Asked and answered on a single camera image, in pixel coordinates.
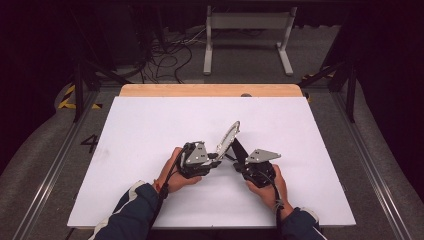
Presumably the bundle of floor cables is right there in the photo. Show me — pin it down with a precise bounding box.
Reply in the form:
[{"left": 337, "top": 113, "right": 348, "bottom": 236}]
[{"left": 138, "top": 28, "right": 209, "bottom": 85}]

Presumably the person's left hand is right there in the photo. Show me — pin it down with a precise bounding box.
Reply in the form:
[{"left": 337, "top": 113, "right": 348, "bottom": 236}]
[{"left": 156, "top": 147, "right": 203, "bottom": 194}]

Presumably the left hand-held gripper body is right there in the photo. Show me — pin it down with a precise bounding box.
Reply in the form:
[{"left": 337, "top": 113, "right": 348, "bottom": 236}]
[{"left": 178, "top": 140, "right": 216, "bottom": 179}]

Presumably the black metal stand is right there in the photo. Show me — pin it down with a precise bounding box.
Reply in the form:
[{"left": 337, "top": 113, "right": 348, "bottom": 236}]
[
  {"left": 297, "top": 59, "right": 358, "bottom": 124},
  {"left": 70, "top": 58, "right": 132, "bottom": 124}
]

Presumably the white metal table frame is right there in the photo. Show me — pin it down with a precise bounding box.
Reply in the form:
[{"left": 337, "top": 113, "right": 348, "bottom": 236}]
[{"left": 203, "top": 5, "right": 298, "bottom": 77}]

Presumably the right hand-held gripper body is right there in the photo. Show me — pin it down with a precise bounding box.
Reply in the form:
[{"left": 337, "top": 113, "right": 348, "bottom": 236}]
[{"left": 233, "top": 148, "right": 282, "bottom": 188}]

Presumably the wooden table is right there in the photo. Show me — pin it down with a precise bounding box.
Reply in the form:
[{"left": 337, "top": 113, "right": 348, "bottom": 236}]
[{"left": 119, "top": 83, "right": 304, "bottom": 98}]

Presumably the person's right hand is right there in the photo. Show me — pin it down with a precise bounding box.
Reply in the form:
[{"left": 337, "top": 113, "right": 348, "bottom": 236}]
[{"left": 245, "top": 164, "right": 295, "bottom": 220}]

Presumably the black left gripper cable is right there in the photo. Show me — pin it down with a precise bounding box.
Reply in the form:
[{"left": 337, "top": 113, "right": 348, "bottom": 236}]
[{"left": 145, "top": 143, "right": 196, "bottom": 234}]

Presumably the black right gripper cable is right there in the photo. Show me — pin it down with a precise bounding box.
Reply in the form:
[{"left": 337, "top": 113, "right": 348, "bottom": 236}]
[{"left": 263, "top": 171, "right": 284, "bottom": 236}]

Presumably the aluminium floor rail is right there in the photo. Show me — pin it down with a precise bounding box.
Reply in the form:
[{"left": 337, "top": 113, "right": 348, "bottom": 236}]
[
  {"left": 12, "top": 89, "right": 103, "bottom": 240},
  {"left": 329, "top": 90, "right": 415, "bottom": 240}
]

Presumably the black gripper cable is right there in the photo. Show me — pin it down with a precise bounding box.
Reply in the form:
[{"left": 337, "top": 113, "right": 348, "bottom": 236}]
[
  {"left": 145, "top": 143, "right": 196, "bottom": 234},
  {"left": 263, "top": 171, "right": 284, "bottom": 236}
]

